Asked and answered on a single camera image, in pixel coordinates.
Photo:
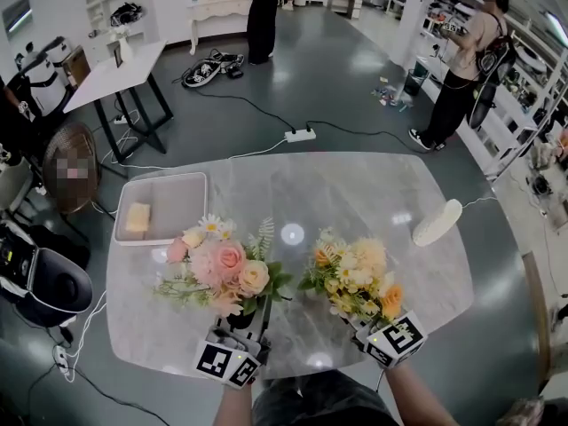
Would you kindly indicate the white vanity table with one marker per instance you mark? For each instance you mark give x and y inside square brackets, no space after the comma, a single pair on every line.
[222,5]

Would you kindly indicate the black waste bin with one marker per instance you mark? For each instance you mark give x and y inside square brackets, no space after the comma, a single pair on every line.
[415,82]

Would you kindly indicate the yellow sponge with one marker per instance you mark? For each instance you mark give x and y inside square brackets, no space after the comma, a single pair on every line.
[138,217]

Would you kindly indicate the white shelving rack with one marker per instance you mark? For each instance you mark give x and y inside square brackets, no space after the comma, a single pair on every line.
[523,104]

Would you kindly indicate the pile of small coloured items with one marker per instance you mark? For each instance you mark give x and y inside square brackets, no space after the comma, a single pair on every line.
[390,96]

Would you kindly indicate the person's right forearm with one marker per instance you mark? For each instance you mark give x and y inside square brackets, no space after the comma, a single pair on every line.
[417,397]

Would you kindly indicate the yellow orange flower bouquet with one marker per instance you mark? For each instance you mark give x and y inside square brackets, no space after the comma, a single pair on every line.
[355,269]

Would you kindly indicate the white power strip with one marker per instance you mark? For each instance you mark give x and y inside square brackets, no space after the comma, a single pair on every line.
[300,135]
[60,359]
[120,119]

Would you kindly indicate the black picture frame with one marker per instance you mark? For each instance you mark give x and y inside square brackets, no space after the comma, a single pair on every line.
[118,57]

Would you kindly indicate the pink flower bouquet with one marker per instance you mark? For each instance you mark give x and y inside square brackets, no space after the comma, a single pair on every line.
[222,260]

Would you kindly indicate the black bag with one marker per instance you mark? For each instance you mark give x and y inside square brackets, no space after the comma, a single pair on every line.
[126,13]

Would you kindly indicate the brown wooden board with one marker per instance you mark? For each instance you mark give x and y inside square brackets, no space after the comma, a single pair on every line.
[76,65]

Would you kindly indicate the white rectangular tray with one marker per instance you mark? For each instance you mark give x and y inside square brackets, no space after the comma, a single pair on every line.
[177,202]

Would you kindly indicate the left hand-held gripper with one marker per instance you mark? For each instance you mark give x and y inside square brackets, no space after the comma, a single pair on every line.
[222,362]

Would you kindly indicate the white ribbed vase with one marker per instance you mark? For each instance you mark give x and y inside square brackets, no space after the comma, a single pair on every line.
[437,222]

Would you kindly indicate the person's left forearm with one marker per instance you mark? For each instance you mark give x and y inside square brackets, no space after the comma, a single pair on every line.
[233,406]

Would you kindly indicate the person's grey trousers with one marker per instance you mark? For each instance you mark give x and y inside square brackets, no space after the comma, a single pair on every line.
[319,402]

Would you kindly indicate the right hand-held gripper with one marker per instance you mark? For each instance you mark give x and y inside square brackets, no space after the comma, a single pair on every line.
[395,340]

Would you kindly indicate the white table with black legs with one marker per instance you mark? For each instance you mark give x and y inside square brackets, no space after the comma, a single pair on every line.
[120,73]

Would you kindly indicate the floral patterned stool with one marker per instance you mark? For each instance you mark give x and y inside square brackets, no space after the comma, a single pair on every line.
[523,413]

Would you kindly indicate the beige padded chair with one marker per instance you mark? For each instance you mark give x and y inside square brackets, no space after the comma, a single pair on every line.
[15,184]

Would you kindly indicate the brown wicker chair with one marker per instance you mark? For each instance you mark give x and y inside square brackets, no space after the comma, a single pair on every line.
[71,140]

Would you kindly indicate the black white backpack rig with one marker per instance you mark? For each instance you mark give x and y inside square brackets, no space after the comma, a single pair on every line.
[204,71]

